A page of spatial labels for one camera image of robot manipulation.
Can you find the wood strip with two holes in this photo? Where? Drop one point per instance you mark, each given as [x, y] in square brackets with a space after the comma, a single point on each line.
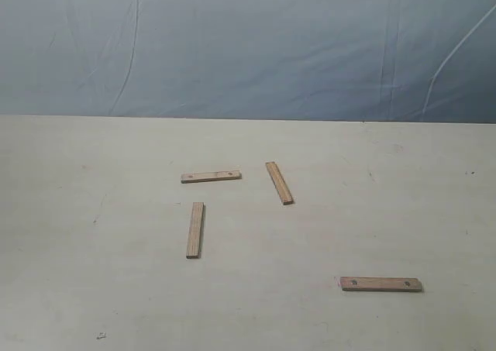
[210, 176]

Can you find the plain wood strip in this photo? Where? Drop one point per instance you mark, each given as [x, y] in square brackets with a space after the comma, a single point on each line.
[194, 243]
[279, 183]

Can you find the wood strip holes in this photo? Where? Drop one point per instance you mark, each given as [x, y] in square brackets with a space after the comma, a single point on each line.
[381, 284]

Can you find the blue-grey backdrop cloth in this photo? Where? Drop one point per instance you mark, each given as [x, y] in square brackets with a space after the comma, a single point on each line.
[348, 60]

